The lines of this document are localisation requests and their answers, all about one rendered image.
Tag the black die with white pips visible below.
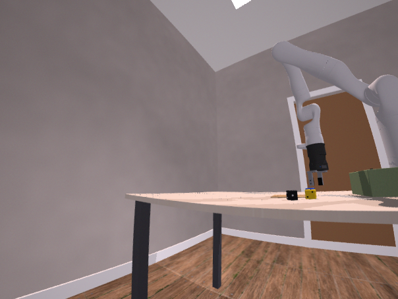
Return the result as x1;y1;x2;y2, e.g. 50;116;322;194
286;190;298;200

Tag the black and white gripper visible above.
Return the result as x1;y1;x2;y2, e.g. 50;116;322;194
297;133;329;186

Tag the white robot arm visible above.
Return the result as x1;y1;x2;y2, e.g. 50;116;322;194
271;41;398;168

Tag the yellow die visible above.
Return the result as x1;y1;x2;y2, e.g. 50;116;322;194
305;190;317;199

